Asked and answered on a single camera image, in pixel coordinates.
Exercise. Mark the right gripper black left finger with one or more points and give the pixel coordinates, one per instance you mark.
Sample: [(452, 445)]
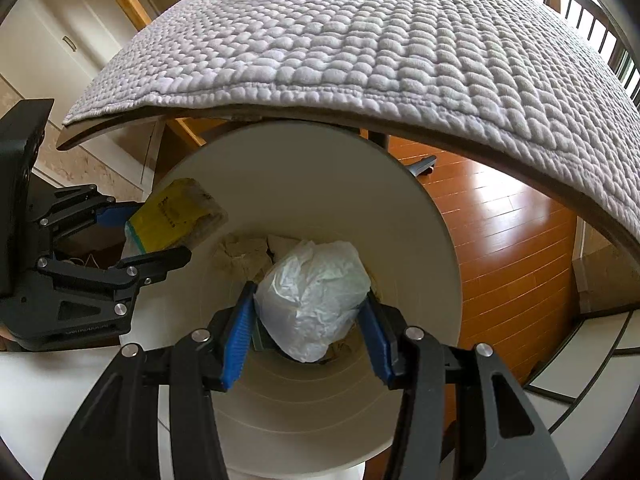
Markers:
[(150, 414)]

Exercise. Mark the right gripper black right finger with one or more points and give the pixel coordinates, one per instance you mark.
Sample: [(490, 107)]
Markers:
[(499, 434)]

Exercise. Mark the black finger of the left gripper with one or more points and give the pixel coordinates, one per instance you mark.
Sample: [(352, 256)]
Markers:
[(77, 207), (152, 267)]

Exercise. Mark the yellow snack packet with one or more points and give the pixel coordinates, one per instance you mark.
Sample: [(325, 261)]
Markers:
[(182, 214)]

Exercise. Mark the white plastic bag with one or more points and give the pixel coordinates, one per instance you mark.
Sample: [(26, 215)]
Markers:
[(311, 297)]

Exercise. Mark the white round trash bin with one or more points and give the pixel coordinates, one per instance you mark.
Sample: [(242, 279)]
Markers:
[(317, 218)]

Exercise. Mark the lavender quilted bed cover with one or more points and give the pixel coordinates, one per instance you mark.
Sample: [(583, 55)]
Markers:
[(380, 65)]

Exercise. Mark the black balcony railing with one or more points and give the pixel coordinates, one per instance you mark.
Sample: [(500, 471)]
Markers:
[(589, 19)]

